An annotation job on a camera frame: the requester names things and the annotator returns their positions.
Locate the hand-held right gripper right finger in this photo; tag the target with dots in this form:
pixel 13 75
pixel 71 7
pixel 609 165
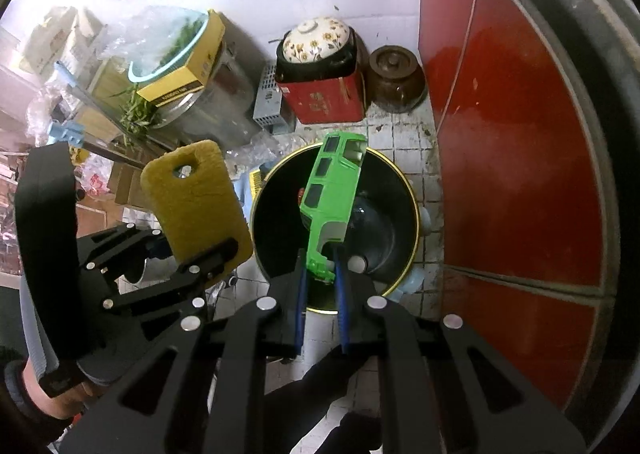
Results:
pixel 342 304

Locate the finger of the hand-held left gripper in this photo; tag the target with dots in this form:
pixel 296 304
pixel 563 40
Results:
pixel 200 266
pixel 120 244

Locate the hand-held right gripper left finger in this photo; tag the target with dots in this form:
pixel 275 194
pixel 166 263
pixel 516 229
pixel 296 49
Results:
pixel 300 304

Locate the yellow sponge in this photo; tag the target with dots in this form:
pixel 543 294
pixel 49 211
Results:
pixel 200 194

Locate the black bin with gold rim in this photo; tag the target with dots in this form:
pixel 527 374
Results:
pixel 280 234

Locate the green toy car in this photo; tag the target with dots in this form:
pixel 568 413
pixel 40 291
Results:
pixel 325 194

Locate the person's left forearm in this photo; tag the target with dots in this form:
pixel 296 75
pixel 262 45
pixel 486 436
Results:
pixel 65 406

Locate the person's left hand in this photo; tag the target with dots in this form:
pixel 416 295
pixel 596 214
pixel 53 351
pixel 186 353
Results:
pixel 37 334

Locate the brown cardboard box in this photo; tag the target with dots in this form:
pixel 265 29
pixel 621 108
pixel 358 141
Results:
pixel 132 184

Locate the light blue clothes peg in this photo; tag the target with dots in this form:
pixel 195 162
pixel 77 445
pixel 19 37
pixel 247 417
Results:
pixel 65 132

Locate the person's dark trousers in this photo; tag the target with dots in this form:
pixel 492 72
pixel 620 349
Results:
pixel 320 399

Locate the green leafy plant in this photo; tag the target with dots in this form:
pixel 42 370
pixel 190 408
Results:
pixel 135 114

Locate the large steel pot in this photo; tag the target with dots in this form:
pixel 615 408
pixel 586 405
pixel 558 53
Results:
pixel 225 99

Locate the grey plastic basket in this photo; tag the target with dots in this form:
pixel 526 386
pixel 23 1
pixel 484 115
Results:
pixel 267 104

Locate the yellow cardboard box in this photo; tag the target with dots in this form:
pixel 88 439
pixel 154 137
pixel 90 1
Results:
pixel 190 69

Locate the red tin box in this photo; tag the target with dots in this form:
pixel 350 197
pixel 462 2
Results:
pixel 320 102

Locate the teal rimmed basin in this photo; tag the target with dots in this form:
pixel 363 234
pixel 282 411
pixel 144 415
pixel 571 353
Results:
pixel 165 42

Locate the brown ceramic jar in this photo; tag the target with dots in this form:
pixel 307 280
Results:
pixel 395 79

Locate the red panelled counter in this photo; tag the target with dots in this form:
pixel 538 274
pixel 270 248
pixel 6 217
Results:
pixel 510 134

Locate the floral lid black pot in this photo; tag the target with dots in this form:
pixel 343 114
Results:
pixel 315 39

